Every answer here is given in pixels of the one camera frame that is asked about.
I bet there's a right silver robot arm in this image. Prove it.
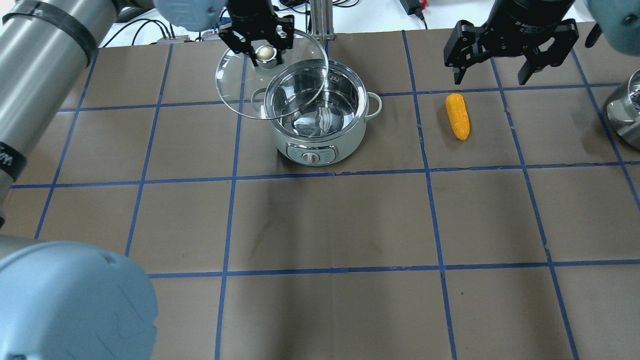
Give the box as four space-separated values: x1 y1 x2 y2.
443 0 640 85

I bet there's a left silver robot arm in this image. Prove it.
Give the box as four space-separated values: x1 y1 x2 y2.
1 0 158 360

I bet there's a steel steamer pot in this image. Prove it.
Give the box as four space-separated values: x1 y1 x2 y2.
605 70 640 150

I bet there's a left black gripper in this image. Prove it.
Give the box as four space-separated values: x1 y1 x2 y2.
218 0 295 68

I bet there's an aluminium frame post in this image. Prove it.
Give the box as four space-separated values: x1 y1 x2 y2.
307 0 336 42

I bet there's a brown paper table cover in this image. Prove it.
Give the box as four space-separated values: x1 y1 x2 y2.
1 29 639 360

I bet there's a yellow corn cob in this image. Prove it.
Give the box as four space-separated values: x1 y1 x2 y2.
445 93 471 141

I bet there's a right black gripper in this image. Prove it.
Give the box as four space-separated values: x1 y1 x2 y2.
445 13 579 85

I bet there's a black power adapter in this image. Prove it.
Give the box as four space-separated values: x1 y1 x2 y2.
399 0 428 18

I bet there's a pale green electric pot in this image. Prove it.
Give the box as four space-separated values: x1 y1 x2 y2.
250 59 383 167

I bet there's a glass pot lid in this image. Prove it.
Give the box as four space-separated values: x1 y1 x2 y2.
214 29 329 120

